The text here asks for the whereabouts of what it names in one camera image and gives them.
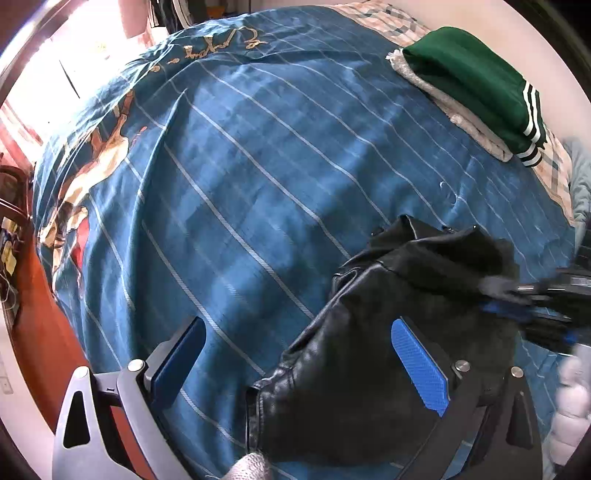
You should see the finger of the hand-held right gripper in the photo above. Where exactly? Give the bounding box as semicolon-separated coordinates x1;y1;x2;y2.
479;299;573;344
478;273;557;298

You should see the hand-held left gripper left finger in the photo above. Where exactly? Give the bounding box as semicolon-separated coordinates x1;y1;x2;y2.
52;316;207;480

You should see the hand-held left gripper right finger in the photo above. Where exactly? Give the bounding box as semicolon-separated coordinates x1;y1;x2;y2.
392;316;543;480

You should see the black leather jacket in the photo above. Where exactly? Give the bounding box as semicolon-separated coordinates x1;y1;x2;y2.
245;215;532;468

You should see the person's right forearm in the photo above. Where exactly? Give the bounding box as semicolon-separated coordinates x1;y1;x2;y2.
544;355;589;469

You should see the clothes rack with clothes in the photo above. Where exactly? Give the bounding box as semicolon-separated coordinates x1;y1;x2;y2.
148;0;252;29

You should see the plaid pillow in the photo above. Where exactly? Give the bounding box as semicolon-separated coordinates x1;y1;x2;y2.
332;0;577;227

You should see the grey knit cloth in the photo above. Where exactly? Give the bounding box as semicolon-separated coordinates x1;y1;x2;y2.
222;451;274;480

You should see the blue striped bed cover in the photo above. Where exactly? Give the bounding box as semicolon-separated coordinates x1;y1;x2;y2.
32;4;578;480

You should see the folded green striped garment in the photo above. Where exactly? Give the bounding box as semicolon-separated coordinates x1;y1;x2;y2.
402;27;549;168

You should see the cluttered dark wooden furniture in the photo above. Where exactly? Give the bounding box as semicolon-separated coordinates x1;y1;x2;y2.
0;164;34;326

